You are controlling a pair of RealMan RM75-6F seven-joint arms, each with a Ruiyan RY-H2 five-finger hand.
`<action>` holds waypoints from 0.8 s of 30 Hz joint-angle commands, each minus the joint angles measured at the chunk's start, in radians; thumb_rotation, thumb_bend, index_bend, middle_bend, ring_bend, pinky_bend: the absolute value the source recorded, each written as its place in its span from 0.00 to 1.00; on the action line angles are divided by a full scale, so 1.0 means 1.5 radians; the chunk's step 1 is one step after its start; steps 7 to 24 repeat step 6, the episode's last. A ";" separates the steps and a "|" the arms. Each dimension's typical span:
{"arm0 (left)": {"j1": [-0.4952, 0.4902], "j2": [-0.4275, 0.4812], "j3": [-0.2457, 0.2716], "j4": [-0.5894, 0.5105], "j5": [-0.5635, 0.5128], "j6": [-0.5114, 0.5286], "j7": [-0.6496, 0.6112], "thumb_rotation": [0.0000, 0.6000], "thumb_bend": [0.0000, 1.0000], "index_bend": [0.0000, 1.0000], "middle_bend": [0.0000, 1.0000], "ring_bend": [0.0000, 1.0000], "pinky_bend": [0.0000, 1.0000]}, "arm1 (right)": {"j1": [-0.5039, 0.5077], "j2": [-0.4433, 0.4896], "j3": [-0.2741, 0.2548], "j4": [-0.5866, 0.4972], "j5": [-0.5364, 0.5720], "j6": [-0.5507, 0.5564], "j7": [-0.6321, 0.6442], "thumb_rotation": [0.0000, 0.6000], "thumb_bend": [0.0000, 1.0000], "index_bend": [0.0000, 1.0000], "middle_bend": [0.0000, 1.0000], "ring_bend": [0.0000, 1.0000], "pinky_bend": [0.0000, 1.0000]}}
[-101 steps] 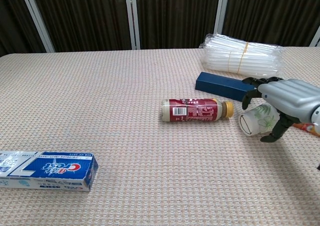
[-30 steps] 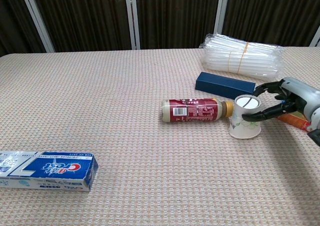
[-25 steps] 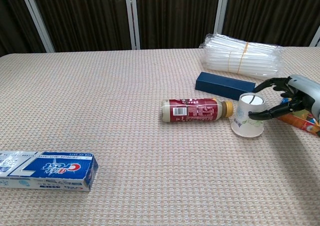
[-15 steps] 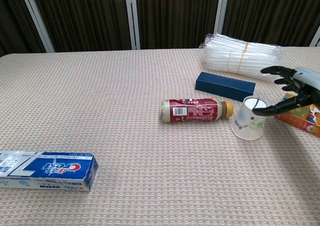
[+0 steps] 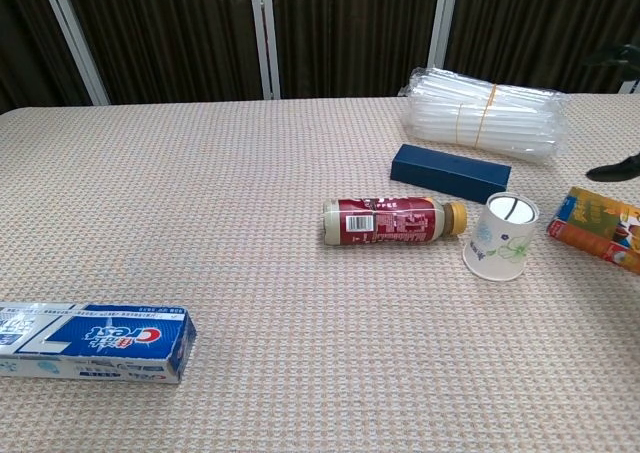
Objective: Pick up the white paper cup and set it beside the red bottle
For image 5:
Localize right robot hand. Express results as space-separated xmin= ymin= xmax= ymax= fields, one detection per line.
xmin=581 ymin=44 xmax=640 ymax=183

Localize white paper cup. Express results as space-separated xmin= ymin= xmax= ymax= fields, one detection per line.
xmin=460 ymin=191 xmax=540 ymax=281

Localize dark brown curtain panel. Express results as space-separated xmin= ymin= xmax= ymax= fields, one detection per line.
xmin=59 ymin=0 xmax=266 ymax=105
xmin=444 ymin=0 xmax=640 ymax=94
xmin=0 ymin=0 xmax=94 ymax=114
xmin=269 ymin=0 xmax=444 ymax=99

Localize clear plastic bag bundle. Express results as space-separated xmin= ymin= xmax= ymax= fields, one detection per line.
xmin=403 ymin=66 xmax=571 ymax=163

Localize long yellow rubber band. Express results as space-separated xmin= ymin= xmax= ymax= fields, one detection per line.
xmin=474 ymin=83 xmax=499 ymax=149

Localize orange yellow snack box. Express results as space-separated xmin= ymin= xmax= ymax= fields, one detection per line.
xmin=545 ymin=186 xmax=640 ymax=276

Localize dark blue rectangular box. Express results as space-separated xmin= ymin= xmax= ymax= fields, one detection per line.
xmin=389 ymin=143 xmax=513 ymax=205

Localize red label coffee bottle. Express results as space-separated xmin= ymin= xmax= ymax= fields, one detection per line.
xmin=322 ymin=196 xmax=469 ymax=247

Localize beige woven tablecloth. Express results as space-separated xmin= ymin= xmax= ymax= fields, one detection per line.
xmin=0 ymin=91 xmax=640 ymax=453

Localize blue white toothpaste box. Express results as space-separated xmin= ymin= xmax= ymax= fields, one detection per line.
xmin=0 ymin=301 xmax=198 ymax=385

